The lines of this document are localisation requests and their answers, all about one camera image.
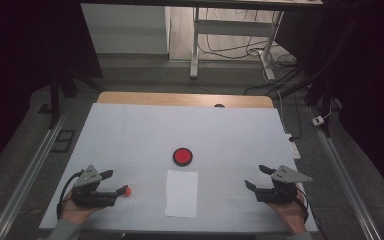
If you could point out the metal floor rail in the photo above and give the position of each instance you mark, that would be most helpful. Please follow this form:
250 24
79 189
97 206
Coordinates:
345 180
26 176

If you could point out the orange stamp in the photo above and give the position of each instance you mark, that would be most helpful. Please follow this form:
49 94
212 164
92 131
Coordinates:
127 191

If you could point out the white paper sheet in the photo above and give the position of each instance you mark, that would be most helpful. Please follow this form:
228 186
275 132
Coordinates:
181 195

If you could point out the grey cabinet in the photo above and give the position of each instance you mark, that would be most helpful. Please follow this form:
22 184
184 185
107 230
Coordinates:
126 30

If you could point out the black metal stand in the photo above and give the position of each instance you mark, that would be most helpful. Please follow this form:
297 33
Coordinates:
55 96
323 90

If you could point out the black floor plate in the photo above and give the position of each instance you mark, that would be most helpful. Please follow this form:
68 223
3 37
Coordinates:
63 141

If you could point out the white power strip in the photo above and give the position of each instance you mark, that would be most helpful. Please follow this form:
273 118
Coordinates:
294 148

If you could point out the person's right hand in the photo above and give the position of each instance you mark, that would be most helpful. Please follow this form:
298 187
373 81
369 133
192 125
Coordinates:
293 216

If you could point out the person's left hand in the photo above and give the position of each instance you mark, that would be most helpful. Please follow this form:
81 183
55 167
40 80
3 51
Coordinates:
75 213

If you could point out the small white adapter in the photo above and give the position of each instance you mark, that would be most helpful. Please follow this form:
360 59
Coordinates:
318 120

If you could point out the white desk frame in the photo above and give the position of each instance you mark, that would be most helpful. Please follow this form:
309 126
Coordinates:
233 27

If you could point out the black table grommet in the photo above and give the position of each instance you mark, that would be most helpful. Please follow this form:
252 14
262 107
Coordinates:
219 105

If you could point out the round red ink pad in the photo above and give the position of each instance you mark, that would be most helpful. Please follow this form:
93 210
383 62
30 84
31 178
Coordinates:
182 156

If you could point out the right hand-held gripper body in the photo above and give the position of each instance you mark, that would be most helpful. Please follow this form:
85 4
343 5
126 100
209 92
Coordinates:
280 193

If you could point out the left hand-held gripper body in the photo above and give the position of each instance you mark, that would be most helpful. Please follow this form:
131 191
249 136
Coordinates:
90 196

